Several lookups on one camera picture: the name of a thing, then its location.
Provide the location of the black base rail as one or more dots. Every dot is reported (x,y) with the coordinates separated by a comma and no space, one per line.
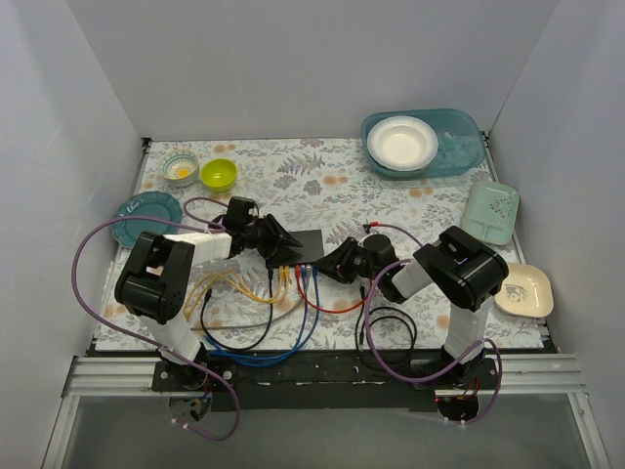
(319,380)

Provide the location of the mint green square plate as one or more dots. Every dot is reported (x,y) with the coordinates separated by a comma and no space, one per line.
(490,213)

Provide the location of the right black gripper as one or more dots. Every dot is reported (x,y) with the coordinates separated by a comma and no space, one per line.
(348,257)

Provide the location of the black network switch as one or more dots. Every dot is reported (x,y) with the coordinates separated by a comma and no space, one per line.
(312,249)

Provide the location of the floral table mat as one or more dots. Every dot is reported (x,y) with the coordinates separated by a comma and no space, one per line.
(325,185)

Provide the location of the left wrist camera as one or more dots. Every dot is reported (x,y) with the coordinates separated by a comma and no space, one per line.
(242,212)

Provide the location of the cream square dish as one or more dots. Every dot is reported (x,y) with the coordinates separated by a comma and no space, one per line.
(526,292)

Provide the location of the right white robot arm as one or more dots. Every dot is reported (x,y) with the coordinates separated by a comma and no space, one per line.
(465,270)

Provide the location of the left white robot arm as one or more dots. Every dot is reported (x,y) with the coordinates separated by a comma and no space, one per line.
(153,283)

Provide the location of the teal plastic tub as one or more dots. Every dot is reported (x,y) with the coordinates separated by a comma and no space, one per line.
(460,143)

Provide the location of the teal round plate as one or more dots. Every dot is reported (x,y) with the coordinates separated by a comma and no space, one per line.
(153,204)

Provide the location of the lime green bowl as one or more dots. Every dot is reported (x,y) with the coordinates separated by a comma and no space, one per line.
(219,175)

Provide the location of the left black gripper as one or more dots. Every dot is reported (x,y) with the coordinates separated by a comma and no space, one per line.
(269,234)

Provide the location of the patterned small bowl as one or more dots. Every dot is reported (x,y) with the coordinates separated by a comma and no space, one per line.
(179,168)

